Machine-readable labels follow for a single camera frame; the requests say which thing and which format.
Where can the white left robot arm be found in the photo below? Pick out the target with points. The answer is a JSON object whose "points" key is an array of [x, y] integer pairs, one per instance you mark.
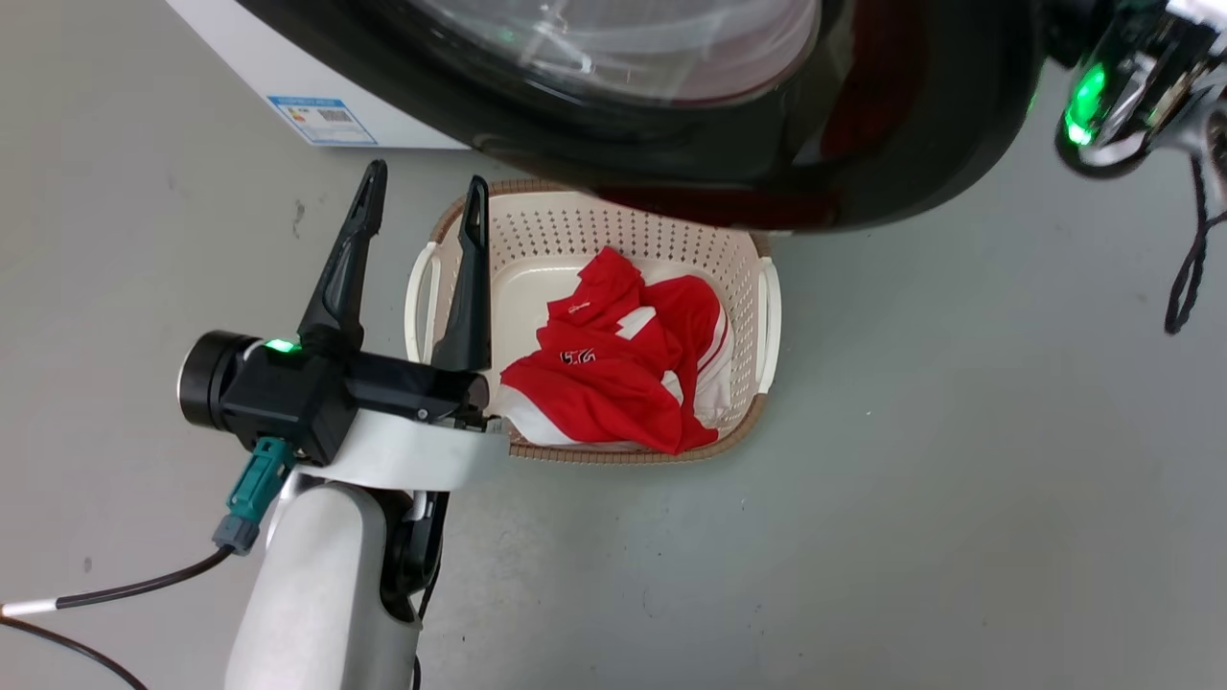
{"points": [[316, 594]]}

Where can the white washing machine body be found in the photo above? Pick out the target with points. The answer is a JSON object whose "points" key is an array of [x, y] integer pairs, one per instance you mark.
{"points": [[249, 57]]}

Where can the red and white jersey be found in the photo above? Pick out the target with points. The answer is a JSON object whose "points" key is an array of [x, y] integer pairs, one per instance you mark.
{"points": [[613, 383]]}

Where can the blue white energy label sticker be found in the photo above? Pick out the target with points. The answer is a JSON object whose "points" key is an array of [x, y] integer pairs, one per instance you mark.
{"points": [[321, 121]]}

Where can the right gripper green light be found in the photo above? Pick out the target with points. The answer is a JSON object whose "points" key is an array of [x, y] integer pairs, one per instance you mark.
{"points": [[1141, 86]]}

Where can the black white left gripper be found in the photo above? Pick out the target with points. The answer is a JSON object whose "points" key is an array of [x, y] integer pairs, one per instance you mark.
{"points": [[383, 422]]}

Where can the black round washing machine door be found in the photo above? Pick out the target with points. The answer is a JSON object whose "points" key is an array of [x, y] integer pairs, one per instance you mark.
{"points": [[863, 115]]}

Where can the cream perforated laundry basket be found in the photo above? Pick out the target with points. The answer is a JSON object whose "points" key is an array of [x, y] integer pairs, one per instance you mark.
{"points": [[575, 230]]}

